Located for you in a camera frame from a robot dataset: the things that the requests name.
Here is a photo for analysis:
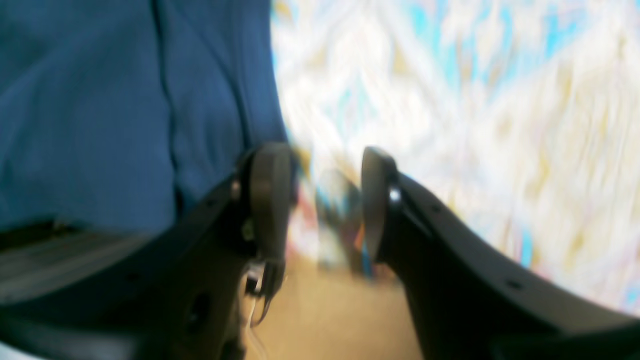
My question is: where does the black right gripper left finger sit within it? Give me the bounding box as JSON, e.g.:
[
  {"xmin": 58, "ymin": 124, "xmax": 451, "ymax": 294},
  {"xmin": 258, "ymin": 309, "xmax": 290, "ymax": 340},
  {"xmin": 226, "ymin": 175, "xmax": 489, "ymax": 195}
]
[{"xmin": 1, "ymin": 142, "xmax": 294, "ymax": 360}]

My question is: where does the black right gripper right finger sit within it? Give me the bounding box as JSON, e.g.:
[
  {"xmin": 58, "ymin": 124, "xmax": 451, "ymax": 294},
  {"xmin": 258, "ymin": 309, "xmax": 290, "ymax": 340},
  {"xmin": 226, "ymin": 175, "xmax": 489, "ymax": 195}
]
[{"xmin": 361, "ymin": 146, "xmax": 640, "ymax": 360}]

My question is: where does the dark blue t-shirt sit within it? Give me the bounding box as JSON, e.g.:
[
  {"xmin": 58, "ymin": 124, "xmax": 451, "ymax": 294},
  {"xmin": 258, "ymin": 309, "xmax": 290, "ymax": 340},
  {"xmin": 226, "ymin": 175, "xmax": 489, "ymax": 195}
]
[{"xmin": 0, "ymin": 0, "xmax": 287, "ymax": 231}]

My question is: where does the patterned tablecloth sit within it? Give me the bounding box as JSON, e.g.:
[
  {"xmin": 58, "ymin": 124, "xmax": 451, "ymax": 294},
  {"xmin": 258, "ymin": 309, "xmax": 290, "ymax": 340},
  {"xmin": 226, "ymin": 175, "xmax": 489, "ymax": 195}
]
[{"xmin": 270, "ymin": 0, "xmax": 639, "ymax": 316}]

